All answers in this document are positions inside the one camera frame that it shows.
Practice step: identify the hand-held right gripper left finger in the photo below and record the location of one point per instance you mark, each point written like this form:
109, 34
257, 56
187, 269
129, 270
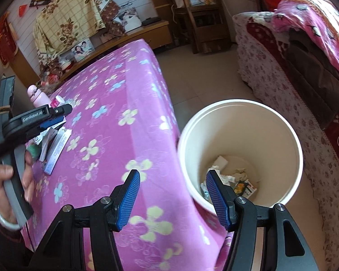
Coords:
128, 197

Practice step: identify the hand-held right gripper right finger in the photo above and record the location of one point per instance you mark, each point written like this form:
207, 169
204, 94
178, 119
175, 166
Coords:
217, 197

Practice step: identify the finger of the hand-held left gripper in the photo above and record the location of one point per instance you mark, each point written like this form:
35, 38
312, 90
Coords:
60, 109
52, 122

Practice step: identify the white tissue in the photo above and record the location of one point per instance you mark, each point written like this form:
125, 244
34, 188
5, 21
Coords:
226, 178

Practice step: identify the beige paper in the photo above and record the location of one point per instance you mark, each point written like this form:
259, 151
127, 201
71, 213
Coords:
240, 173

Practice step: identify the white bucket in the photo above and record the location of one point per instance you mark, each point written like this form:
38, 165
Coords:
243, 135

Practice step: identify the person's left forearm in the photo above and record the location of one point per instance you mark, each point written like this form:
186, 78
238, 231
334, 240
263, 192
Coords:
5, 248

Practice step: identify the person's left hand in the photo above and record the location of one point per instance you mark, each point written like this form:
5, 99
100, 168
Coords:
0, 192

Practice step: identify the white pill bottle magenta label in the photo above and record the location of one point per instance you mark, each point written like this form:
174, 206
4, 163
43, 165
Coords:
58, 101

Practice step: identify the white folded leaflet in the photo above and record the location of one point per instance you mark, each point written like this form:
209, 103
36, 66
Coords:
46, 146

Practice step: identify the pink bottle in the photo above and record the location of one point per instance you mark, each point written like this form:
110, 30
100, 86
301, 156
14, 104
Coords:
38, 98

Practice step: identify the green ball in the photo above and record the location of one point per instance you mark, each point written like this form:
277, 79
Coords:
33, 148

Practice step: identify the white tablet box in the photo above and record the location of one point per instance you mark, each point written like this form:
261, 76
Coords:
56, 152

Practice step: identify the white printed card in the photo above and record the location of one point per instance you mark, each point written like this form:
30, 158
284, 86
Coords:
251, 190

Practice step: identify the white paper piece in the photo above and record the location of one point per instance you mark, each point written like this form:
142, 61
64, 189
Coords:
221, 161

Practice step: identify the dark floral cloth pile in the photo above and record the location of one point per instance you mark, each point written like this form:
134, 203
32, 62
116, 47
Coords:
48, 70

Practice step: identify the framed couple photo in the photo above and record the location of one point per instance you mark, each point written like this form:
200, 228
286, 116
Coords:
82, 49

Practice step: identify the yellow floral cloth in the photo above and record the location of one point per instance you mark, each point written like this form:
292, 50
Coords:
65, 17

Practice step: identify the brown patterned cloth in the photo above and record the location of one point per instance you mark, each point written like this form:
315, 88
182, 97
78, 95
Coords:
110, 11

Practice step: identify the wedding photo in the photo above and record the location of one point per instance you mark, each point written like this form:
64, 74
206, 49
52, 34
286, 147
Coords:
130, 19

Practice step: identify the wooden cabinet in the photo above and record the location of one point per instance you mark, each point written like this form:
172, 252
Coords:
158, 34

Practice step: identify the black box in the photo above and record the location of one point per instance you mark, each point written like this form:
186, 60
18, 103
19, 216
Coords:
150, 21

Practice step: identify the floral covered sofa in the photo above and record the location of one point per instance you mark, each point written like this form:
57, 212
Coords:
271, 70

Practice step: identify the dark jacket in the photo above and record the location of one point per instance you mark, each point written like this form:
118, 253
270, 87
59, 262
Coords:
313, 76

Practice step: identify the wooden shelf rack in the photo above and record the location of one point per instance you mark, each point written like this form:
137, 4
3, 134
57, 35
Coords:
197, 31

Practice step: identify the pink printed blanket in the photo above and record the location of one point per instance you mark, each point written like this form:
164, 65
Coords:
308, 28

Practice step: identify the red wall hanging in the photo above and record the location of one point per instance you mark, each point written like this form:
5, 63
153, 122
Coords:
2, 39

